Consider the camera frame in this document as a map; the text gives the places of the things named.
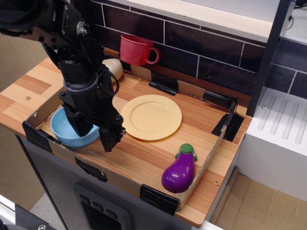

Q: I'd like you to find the white drainer sink unit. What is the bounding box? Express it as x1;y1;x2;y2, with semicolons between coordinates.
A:
237;89;307;200

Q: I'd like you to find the yellow plate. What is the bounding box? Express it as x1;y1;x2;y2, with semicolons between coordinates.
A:
121;95;182;141

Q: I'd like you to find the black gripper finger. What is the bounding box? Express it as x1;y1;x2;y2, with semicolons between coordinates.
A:
99;127;120;152
64;107;94;137

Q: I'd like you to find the purple toy eggplant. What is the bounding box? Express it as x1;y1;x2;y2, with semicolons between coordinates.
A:
161;143;197;193

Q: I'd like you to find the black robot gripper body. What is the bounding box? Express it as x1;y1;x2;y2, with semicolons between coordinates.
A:
59;76;125;140

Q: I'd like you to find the grey toy oven panel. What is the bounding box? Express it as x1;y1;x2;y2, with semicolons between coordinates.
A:
74;184;132;230

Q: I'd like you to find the black vertical post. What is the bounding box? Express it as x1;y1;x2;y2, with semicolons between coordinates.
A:
246;0;295;117

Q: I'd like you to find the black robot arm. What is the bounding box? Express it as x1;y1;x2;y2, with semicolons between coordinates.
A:
0;0;125;152

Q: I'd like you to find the cardboard tray border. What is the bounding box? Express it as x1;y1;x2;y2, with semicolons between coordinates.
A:
36;66;251;225

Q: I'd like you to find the beige toy potato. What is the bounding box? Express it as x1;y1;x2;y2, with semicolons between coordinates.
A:
102;58;123;80

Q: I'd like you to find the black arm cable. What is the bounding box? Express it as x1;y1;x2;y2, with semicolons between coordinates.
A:
98;64;120;96

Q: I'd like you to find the light blue bowl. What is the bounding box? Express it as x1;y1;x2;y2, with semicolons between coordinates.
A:
50;107;99;147

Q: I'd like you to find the red cup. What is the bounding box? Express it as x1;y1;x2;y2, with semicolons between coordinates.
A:
119;34;161;66

